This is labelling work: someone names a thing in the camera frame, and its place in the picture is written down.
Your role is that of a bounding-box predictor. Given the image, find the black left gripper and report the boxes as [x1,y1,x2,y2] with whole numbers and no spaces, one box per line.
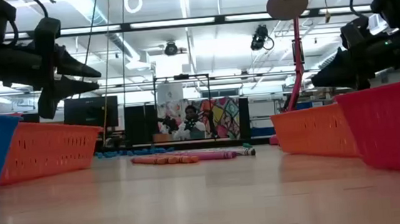
[0,13,105,123]

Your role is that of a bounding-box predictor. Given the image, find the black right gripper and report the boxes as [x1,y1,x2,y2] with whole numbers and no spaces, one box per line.
[307,26,400,95]

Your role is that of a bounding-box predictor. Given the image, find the orange plastic basket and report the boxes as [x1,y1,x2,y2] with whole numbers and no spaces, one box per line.
[0,115,106,187]
[269,101,361,165]

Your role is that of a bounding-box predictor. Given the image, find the red plastic basket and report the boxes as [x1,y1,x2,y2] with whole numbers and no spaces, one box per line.
[332,78,400,182]

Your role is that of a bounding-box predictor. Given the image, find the grey crayon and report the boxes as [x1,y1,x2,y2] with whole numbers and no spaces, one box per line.
[235,146,257,158]

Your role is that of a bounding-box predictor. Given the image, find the magenta crayon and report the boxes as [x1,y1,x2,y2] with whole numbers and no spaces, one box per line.
[194,150,239,163]
[167,147,225,158]

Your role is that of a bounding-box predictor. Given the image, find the black monitor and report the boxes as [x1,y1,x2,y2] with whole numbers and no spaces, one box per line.
[62,94,120,132]

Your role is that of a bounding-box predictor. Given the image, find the black cabinet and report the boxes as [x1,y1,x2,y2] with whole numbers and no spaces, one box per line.
[123,103,161,148]

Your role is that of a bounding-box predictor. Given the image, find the black round ceiling spotlight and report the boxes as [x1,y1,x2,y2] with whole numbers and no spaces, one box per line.
[163,40,180,58]

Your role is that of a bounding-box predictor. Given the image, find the brown box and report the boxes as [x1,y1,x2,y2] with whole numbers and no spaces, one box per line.
[152,131,173,143]

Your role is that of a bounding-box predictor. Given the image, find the colourful mural panel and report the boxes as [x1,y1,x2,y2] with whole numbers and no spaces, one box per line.
[155,95,243,147]

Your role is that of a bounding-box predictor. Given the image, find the person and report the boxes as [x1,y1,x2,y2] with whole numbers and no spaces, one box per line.
[170,103,208,142]

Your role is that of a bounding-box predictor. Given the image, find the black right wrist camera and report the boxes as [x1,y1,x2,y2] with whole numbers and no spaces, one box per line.
[338,15,374,51]

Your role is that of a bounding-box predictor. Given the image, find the yellow hanging cord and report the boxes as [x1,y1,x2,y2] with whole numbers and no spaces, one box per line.
[91,0,123,144]

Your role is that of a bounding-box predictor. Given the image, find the black hanging cord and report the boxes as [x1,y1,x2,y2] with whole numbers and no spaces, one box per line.
[75,0,107,83]

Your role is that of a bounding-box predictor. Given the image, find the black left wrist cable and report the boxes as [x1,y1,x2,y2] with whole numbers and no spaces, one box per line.
[8,0,51,47]

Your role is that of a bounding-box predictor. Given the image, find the black ceiling camera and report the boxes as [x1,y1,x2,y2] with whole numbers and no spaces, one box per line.
[248,23,276,53]

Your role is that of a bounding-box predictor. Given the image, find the white hanging ring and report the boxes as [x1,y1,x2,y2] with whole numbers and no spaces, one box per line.
[123,0,144,16]

